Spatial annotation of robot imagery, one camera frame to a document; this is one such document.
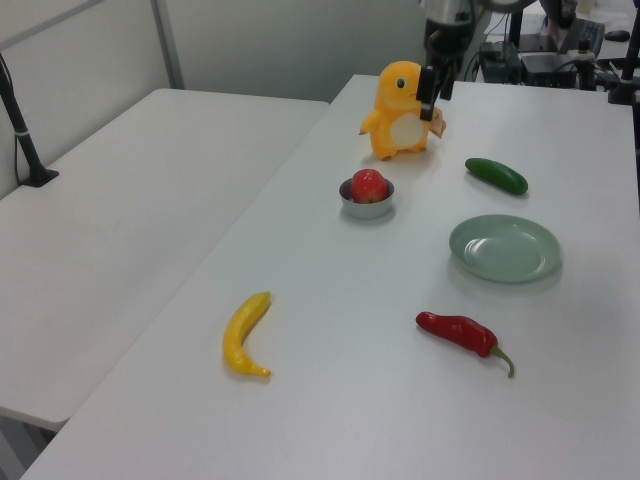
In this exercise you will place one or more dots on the red apple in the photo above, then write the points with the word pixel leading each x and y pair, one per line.
pixel 369 185

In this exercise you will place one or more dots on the black electronics box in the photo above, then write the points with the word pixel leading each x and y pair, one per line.
pixel 500 62

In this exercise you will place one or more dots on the black computer mouse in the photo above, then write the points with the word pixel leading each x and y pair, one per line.
pixel 617 35

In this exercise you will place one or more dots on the paper tag on plush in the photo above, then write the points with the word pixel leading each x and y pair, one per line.
pixel 439 126

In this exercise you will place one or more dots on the yellow banana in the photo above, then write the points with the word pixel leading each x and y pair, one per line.
pixel 237 335

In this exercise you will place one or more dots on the small grey bowl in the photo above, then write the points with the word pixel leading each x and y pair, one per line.
pixel 367 211

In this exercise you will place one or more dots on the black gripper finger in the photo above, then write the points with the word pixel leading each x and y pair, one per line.
pixel 427 90
pixel 447 82

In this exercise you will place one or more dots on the black camera stand pole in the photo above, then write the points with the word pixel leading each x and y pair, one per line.
pixel 25 140

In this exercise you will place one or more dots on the white side table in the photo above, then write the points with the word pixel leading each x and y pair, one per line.
pixel 125 225

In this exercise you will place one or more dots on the green cucumber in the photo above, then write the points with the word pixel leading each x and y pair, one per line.
pixel 496 175

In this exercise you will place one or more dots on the pale green plate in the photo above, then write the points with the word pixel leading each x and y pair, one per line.
pixel 505 250

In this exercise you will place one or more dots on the black keyboard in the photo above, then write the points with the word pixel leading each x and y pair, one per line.
pixel 585 35

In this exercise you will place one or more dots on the orange plush toy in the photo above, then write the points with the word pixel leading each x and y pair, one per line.
pixel 395 100

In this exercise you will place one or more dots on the black clamp stand pole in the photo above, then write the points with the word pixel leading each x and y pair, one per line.
pixel 625 80

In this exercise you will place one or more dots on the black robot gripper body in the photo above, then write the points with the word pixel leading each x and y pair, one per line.
pixel 447 30

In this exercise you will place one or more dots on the red chili pepper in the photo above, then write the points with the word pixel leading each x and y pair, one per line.
pixel 460 330

